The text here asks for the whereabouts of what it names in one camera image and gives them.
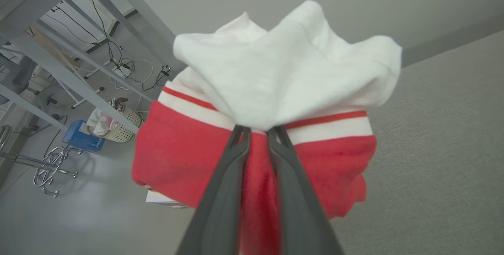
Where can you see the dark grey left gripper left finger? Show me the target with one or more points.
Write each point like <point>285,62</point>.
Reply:
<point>220,207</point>

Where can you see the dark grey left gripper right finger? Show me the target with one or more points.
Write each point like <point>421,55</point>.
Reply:
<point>299,215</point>

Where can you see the red and white jersey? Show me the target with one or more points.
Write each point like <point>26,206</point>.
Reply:
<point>275,74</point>

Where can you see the flat white box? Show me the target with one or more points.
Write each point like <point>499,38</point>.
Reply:
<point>157,198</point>

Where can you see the cream woven laundry basket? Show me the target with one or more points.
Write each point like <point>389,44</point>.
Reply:
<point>126,127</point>

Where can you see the clothes in laundry basket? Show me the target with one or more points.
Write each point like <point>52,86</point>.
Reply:
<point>100,123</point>

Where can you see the blue box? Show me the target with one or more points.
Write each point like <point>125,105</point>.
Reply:
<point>80,139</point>

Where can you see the white power strip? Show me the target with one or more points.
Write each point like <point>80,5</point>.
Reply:
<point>121,71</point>

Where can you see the chrome chair base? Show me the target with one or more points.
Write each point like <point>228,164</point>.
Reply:
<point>49,166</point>

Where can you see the dark office chair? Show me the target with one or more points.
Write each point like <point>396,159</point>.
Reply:
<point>19,76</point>

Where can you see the grey metal frame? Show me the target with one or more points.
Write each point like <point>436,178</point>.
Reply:
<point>59,70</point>

